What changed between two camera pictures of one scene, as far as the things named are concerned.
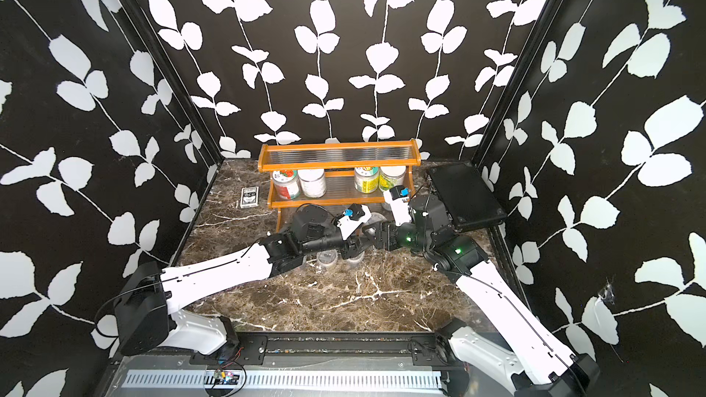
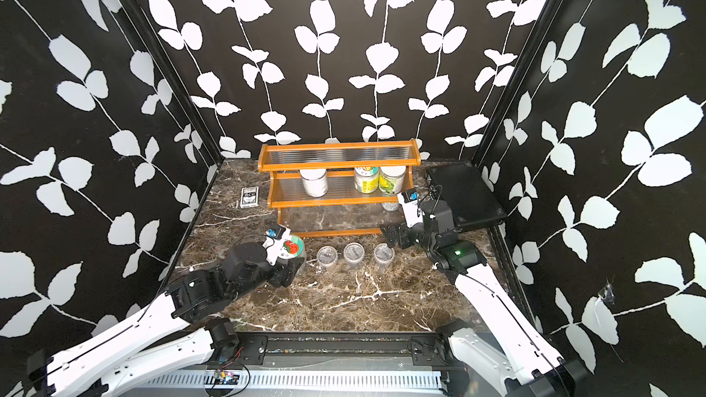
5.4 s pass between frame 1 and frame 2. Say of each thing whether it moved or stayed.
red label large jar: moved
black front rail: stayed
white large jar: stayed
